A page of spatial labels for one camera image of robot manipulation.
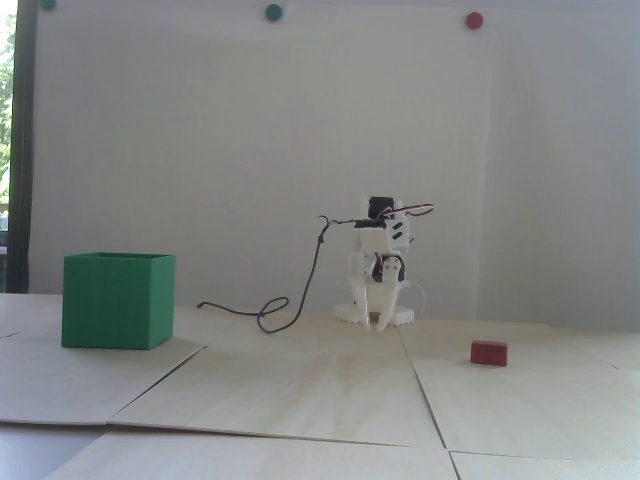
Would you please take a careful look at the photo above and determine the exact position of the red block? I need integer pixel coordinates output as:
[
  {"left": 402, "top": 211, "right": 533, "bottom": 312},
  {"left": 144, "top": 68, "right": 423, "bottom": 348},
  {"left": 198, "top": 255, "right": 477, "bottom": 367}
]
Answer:
[{"left": 470, "top": 340, "right": 509, "bottom": 367}]

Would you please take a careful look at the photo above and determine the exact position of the black camera cable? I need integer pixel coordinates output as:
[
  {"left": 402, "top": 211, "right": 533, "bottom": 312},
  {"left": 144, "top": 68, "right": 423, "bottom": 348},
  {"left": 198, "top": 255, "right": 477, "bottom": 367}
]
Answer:
[{"left": 196, "top": 215, "right": 368, "bottom": 334}]

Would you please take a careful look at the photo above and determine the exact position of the dark window frame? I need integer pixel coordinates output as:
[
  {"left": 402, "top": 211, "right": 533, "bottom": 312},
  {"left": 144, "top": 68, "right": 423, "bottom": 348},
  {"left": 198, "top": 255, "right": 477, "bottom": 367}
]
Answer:
[{"left": 9, "top": 0, "right": 39, "bottom": 294}]

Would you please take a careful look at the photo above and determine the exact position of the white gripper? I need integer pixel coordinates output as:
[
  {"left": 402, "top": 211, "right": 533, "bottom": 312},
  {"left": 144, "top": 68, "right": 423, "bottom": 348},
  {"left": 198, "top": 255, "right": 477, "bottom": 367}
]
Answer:
[{"left": 348, "top": 249, "right": 408, "bottom": 334}]

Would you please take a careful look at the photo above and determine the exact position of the white backdrop paper sheet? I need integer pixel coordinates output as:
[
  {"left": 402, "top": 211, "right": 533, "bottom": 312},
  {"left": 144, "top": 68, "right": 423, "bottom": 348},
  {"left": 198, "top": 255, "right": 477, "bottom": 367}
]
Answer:
[{"left": 34, "top": 0, "right": 493, "bottom": 321}]

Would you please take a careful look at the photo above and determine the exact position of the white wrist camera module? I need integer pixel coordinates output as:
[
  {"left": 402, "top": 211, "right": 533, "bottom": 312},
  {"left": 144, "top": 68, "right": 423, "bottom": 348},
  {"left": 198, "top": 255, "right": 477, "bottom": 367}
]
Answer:
[{"left": 354, "top": 218, "right": 390, "bottom": 252}]

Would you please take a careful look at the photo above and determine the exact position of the white power cable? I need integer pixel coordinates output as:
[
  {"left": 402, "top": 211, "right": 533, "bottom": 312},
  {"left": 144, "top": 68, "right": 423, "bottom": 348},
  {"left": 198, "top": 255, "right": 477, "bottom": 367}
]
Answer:
[{"left": 407, "top": 281, "right": 429, "bottom": 317}]

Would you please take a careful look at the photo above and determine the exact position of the green box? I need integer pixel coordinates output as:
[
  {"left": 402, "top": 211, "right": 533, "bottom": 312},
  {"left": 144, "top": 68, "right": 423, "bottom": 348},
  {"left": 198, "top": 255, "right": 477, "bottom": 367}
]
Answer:
[{"left": 61, "top": 252, "right": 176, "bottom": 350}]

